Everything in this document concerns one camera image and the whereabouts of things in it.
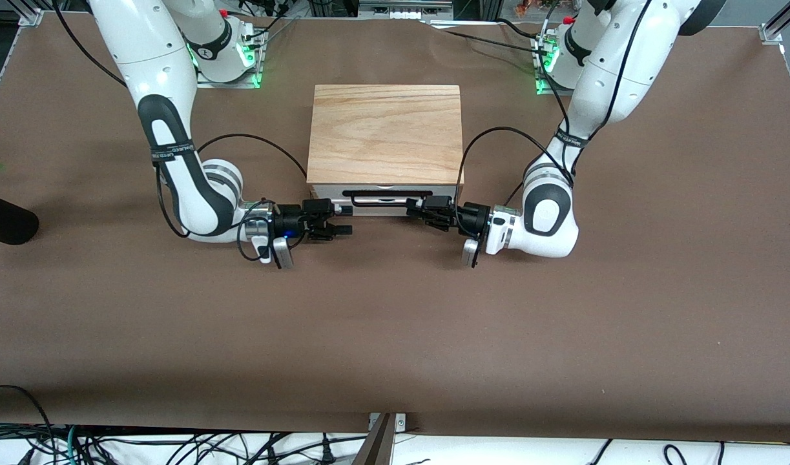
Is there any white top-row drawer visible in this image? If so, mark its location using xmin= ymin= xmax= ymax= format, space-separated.
xmin=311 ymin=184 xmax=460 ymax=202

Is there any black drawer handle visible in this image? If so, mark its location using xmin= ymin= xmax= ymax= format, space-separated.
xmin=342 ymin=189 xmax=433 ymax=208

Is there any wooden drawer cabinet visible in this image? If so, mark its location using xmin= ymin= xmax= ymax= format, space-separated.
xmin=306 ymin=84 xmax=465 ymax=218

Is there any grey power strip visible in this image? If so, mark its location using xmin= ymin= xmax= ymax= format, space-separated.
xmin=358 ymin=0 xmax=455 ymax=20

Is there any orange red object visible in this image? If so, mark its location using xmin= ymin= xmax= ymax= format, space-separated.
xmin=514 ymin=0 xmax=563 ymax=17

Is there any dark slanted pole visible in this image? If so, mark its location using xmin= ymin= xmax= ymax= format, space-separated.
xmin=351 ymin=413 xmax=397 ymax=465

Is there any black cylindrical object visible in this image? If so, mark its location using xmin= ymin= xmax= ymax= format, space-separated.
xmin=0 ymin=191 xmax=40 ymax=246

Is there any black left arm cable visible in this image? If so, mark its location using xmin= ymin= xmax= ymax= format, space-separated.
xmin=455 ymin=0 xmax=654 ymax=211

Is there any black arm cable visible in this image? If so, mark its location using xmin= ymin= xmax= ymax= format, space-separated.
xmin=455 ymin=0 xmax=654 ymax=211
xmin=52 ymin=0 xmax=309 ymax=263

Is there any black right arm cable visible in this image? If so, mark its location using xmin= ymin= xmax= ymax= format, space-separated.
xmin=52 ymin=0 xmax=309 ymax=263

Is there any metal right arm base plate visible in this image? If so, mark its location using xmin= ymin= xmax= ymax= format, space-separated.
xmin=194 ymin=29 xmax=265 ymax=89

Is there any black base cable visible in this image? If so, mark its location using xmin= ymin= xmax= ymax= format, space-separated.
xmin=238 ymin=0 xmax=306 ymax=47
xmin=424 ymin=18 xmax=545 ymax=56

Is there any silver rail strip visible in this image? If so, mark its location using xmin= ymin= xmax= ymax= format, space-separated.
xmin=429 ymin=19 xmax=539 ymax=30

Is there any metal edge bracket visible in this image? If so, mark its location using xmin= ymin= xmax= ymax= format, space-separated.
xmin=368 ymin=412 xmax=408 ymax=433

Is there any black looped floor cable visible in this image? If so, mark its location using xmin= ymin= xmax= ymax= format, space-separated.
xmin=0 ymin=385 xmax=54 ymax=465

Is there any aluminium frame profile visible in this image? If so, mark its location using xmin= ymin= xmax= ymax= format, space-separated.
xmin=759 ymin=0 xmax=790 ymax=123
xmin=0 ymin=0 xmax=45 ymax=123

